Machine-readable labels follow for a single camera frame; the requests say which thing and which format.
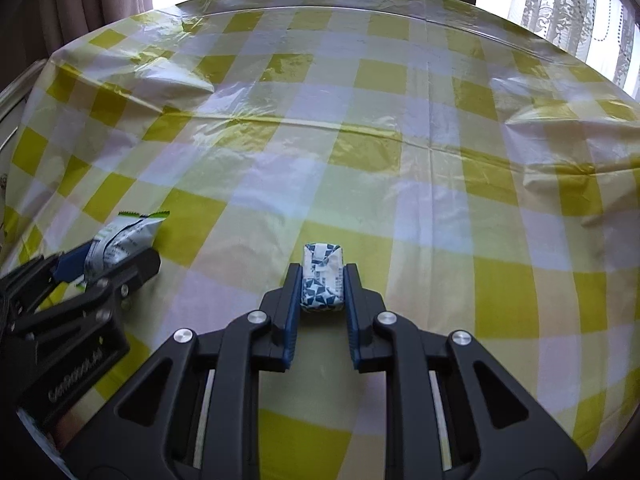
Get small white packet blue triangles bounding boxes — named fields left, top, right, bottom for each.
left=300, top=242, right=347, bottom=313

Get white lace curtain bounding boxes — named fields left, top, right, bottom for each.
left=507, top=0, right=640, bottom=101

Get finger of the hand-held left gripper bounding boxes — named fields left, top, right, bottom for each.
left=0, top=250, right=88, bottom=321
left=10, top=248, right=162, bottom=342

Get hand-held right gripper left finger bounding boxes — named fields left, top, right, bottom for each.
left=62, top=262, right=305, bottom=480

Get yellow white checkered tablecloth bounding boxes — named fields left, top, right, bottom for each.
left=0, top=0, right=640, bottom=480

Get white snack packet green edge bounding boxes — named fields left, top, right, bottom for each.
left=82, top=210, right=171, bottom=293

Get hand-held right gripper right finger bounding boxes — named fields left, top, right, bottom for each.
left=344, top=262, right=586, bottom=480

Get brown drape curtain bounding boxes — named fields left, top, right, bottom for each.
left=0, top=0, right=153, bottom=86

